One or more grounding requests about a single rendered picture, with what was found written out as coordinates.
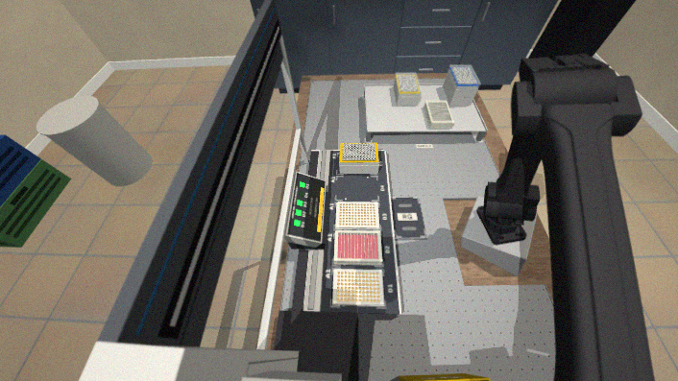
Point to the yellow open-top bin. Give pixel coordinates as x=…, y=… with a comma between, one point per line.
x=444, y=377

